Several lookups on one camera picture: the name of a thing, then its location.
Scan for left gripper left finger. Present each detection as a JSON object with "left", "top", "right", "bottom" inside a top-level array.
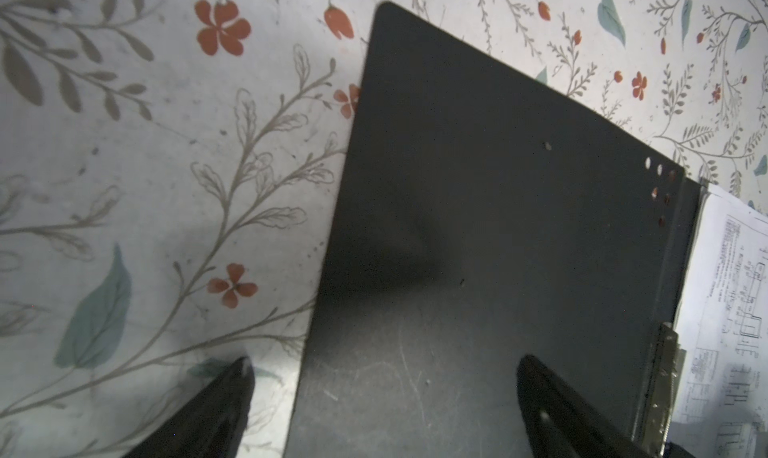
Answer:
[{"left": 126, "top": 357, "right": 255, "bottom": 458}]

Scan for paper sheet with technical drawing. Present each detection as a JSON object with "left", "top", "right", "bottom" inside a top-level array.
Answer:
[{"left": 669, "top": 184, "right": 767, "bottom": 457}]

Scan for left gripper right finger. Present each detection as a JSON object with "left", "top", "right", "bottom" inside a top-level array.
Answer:
[{"left": 517, "top": 355, "right": 648, "bottom": 457}]

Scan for orange black file folder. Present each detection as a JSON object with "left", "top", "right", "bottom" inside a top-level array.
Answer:
[{"left": 285, "top": 2, "right": 701, "bottom": 457}]

